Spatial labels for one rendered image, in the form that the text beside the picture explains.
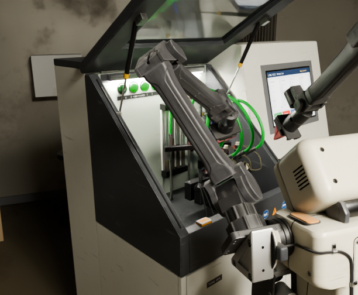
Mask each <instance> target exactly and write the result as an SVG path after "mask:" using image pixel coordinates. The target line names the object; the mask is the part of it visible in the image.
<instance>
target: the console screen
mask: <svg viewBox="0 0 358 295"><path fill-rule="evenodd" d="M260 68H261V76H262V80H263V88H264V96H265V101H266V109H267V116H268V124H269V129H270V134H271V135H272V134H274V133H275V126H276V125H275V123H274V119H275V117H276V116H277V115H283V114H290V113H292V111H293V110H295V109H291V108H290V106H289V104H288V102H287V100H286V98H285V96H284V92H285V91H286V90H287V89H289V88H290V87H291V86H295V85H301V87H302V89H303V90H304V91H305V90H306V89H307V88H308V87H309V86H310V85H312V84H313V83H314V78H313V72H312V64H311V60H307V61H296V62H290V63H279V64H268V65H261V66H260ZM318 120H319V117H318V111H313V115H312V116H311V117H310V118H309V119H308V120H307V121H306V122H304V123H303V124H302V125H306V124H310V123H312V122H316V121H318Z"/></svg>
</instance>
